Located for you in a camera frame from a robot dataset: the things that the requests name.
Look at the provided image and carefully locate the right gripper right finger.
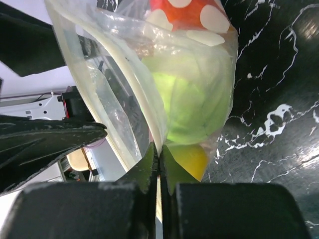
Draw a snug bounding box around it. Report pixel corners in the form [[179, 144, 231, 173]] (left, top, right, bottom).
[[159, 145, 198, 239]]

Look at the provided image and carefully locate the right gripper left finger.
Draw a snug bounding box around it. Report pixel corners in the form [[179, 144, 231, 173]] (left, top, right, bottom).
[[109, 142, 158, 239]]

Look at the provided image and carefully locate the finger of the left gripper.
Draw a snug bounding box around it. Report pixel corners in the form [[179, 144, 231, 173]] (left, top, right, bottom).
[[0, 115, 107, 193], [0, 2, 65, 77]]

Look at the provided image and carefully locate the fake green cabbage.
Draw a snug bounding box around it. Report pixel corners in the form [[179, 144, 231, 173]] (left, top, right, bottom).
[[142, 49, 234, 145]]

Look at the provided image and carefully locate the clear zip top bag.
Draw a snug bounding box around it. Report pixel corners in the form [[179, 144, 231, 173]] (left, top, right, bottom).
[[44, 0, 240, 175]]

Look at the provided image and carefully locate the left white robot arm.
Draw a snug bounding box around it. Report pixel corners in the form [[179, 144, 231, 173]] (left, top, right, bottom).
[[0, 2, 107, 194]]

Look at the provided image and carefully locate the fake green orange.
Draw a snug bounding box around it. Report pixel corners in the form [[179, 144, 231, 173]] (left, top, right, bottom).
[[168, 144, 209, 181]]

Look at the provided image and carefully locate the fake spotted mushroom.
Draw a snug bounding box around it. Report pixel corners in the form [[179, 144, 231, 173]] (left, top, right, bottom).
[[146, 0, 235, 47]]

